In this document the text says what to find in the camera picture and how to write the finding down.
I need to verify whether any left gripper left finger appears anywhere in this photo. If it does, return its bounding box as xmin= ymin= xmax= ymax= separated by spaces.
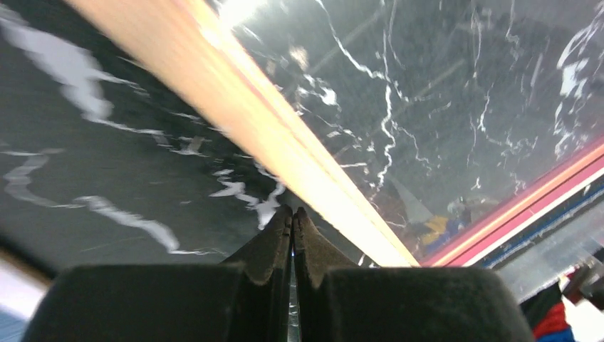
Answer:
xmin=23 ymin=205 xmax=293 ymax=341

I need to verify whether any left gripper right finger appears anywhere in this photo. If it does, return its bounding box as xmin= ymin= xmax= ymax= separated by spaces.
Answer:
xmin=292 ymin=208 xmax=533 ymax=341

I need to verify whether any clear acrylic sheet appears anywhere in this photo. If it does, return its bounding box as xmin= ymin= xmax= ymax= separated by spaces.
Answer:
xmin=226 ymin=0 xmax=604 ymax=256

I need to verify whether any pink wooden photo frame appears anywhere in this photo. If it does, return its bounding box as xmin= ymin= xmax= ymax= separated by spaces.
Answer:
xmin=70 ymin=1 xmax=603 ymax=266

